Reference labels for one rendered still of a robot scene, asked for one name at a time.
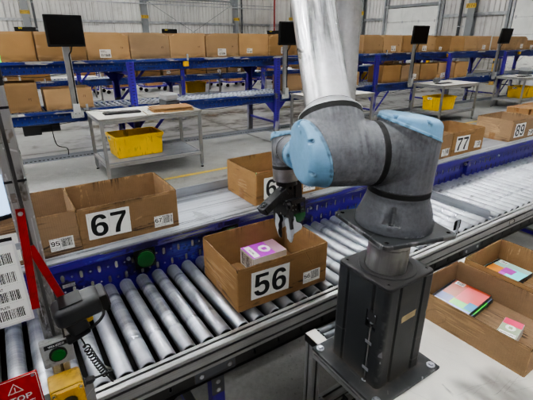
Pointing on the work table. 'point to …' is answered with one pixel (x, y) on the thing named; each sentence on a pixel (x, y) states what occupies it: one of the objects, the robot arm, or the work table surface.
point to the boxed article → (511, 328)
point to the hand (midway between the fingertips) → (284, 236)
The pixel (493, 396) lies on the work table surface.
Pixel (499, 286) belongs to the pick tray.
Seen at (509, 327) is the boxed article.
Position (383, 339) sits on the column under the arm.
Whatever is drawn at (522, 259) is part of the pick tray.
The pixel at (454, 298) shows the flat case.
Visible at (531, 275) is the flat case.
